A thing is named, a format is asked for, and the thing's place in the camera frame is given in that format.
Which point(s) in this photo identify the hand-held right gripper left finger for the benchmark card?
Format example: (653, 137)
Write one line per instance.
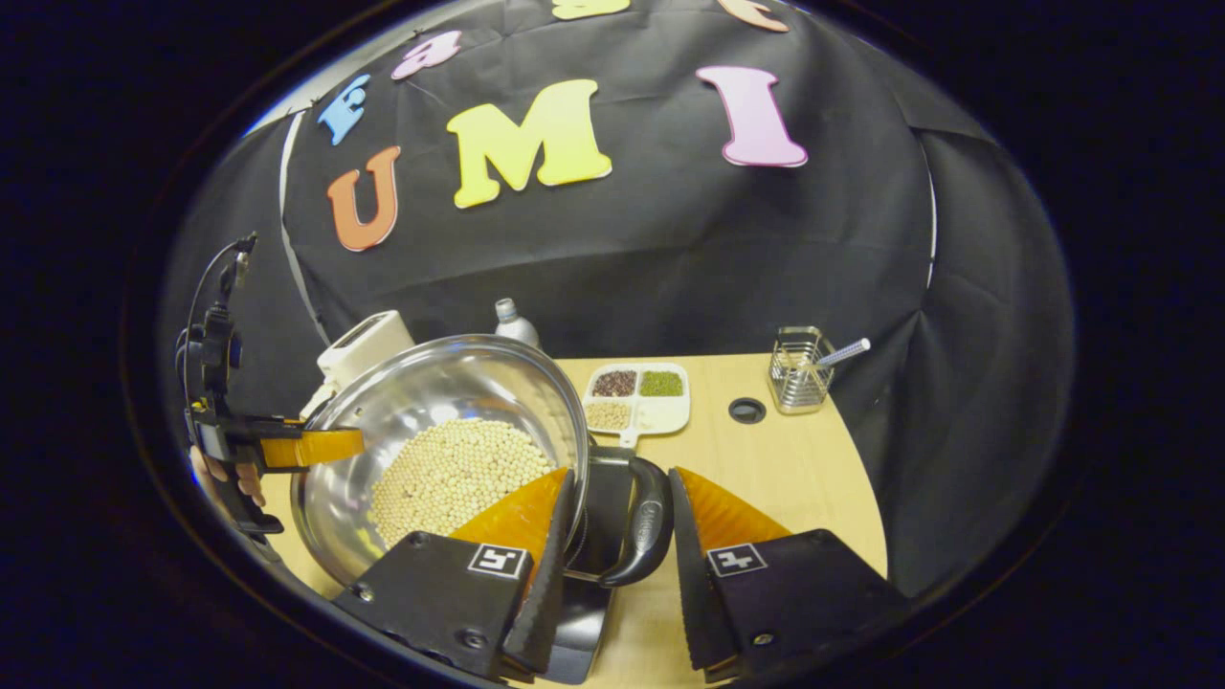
(440, 593)

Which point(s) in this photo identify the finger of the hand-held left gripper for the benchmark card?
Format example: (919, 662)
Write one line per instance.
(306, 448)

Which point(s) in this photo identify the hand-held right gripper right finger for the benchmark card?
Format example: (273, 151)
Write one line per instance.
(804, 593)

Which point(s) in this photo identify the pile of yellow soybeans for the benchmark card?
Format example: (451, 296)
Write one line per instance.
(450, 469)

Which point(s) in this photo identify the black induction cooktop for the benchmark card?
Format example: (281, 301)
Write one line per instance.
(584, 632)

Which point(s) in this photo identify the white toaster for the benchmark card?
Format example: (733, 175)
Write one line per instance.
(364, 346)

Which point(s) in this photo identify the white compartment tray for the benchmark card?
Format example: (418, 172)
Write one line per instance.
(660, 413)

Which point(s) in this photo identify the silver bottle with printed label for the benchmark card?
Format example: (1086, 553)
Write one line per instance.
(515, 325)

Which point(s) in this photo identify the striped straw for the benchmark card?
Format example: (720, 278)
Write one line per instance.
(847, 352)

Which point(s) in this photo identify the small portion of soybeans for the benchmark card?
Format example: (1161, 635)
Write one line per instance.
(608, 414)

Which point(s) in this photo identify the pile of green mung beans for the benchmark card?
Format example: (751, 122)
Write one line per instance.
(661, 384)

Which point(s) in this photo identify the pile of dark red beans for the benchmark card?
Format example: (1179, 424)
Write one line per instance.
(614, 383)

